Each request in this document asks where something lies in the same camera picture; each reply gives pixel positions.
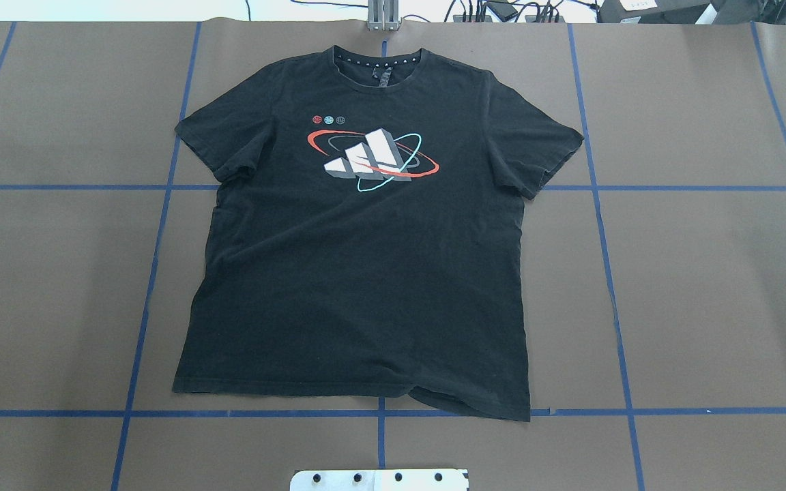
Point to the aluminium frame post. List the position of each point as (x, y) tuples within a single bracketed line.
[(383, 15)]

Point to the black graphic t-shirt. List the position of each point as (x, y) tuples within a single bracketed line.
[(366, 237)]

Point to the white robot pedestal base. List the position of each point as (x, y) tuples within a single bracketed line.
[(382, 479)]

